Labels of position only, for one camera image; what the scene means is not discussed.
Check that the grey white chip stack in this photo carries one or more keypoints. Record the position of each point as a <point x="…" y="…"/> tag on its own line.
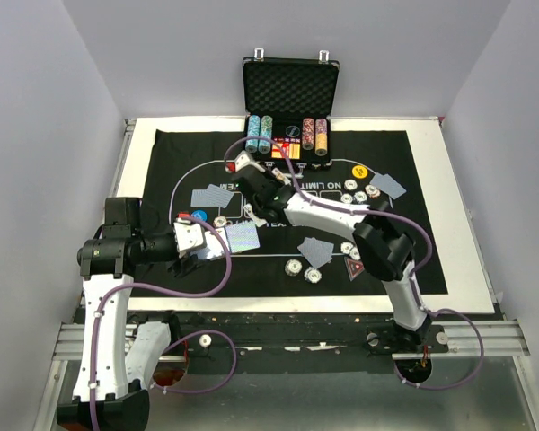
<point x="293" y="267"/>

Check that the red purple chip row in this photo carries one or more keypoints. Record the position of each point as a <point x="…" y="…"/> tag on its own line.
<point x="308" y="134"/>

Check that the red card deck in case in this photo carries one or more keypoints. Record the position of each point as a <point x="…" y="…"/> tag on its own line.
<point x="291" y="147"/>

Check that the triangular dealer button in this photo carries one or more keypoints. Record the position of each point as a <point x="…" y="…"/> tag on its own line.
<point x="354" y="268"/>

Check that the blue white chip stack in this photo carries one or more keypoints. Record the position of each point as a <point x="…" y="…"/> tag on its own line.
<point x="312" y="275"/>

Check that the blue round blind button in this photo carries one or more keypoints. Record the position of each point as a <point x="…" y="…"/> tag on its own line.
<point x="200" y="214"/>

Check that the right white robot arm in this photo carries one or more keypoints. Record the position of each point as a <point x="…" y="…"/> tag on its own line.
<point x="385" y="249"/>

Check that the blue backed card deck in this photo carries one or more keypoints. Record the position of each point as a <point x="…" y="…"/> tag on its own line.
<point x="242" y="237"/>

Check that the teal grey chip row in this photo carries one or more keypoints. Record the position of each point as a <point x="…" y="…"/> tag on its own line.
<point x="264" y="145"/>

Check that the playing card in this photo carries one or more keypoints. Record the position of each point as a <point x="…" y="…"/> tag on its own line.
<point x="304" y="245"/>

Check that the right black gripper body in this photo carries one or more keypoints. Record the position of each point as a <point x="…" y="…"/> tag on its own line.
<point x="274" y="181"/>

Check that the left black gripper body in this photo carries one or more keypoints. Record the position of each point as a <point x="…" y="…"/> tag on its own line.
<point x="180" y="268"/>

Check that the ten of hearts card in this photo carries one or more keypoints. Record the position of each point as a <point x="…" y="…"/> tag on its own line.
<point x="279" y="175"/>

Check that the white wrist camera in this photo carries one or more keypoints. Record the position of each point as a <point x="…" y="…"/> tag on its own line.
<point x="242" y="160"/>
<point x="189" y="236"/>

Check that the orange chip row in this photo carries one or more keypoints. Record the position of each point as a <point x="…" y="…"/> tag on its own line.
<point x="321" y="137"/>

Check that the black aluminium chip case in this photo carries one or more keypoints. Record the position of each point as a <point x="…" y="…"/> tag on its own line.
<point x="290" y="90"/>

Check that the white table board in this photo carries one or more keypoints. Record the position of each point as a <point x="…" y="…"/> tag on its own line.
<point x="468" y="286"/>

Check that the black poker table mat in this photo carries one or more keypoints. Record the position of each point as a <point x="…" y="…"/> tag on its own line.
<point x="181" y="163"/>

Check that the light blue chip row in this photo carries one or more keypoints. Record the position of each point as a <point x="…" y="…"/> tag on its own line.
<point x="252" y="143"/>

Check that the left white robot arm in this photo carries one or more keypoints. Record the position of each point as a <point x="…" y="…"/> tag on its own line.
<point x="111" y="390"/>

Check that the ten of clubs card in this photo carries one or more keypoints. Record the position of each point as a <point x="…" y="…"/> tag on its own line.
<point x="258" y="221"/>

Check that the yellow round blind button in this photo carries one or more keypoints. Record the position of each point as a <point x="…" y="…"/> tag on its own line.
<point x="359" y="172"/>

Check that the red white chip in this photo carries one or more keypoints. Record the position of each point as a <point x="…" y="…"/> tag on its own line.
<point x="372" y="191"/>
<point x="220" y="221"/>

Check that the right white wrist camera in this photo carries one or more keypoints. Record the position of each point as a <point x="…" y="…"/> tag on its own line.
<point x="242" y="160"/>

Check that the aluminium mounting rail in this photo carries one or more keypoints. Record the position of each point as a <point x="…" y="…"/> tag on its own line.
<point x="447" y="338"/>

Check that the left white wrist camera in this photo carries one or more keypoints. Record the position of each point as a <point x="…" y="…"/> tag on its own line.
<point x="189" y="236"/>

